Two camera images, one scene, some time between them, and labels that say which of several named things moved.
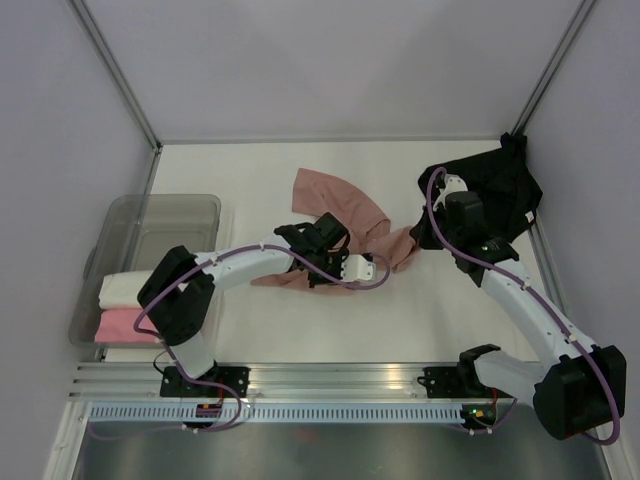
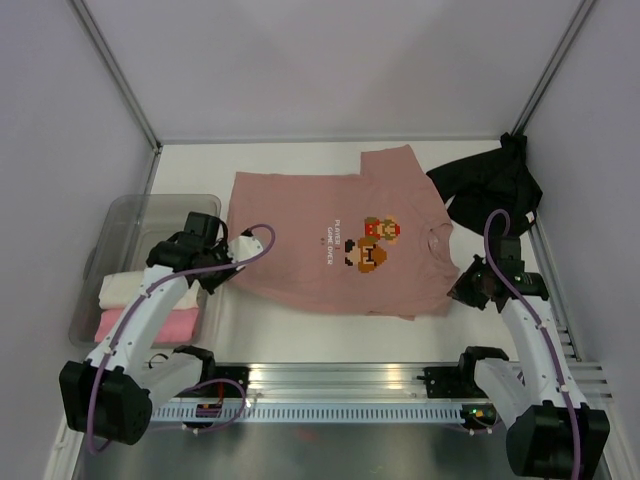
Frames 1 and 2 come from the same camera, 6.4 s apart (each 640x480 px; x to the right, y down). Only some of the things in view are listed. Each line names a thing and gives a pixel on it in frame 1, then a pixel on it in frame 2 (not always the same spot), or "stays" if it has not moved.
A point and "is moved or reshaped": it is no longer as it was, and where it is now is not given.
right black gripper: [421, 235] -> [461, 290]
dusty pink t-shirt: [367, 227] is moved or reshaped
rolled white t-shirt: [120, 290] stays
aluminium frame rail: [269, 383] stays
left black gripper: [337, 256] -> [210, 286]
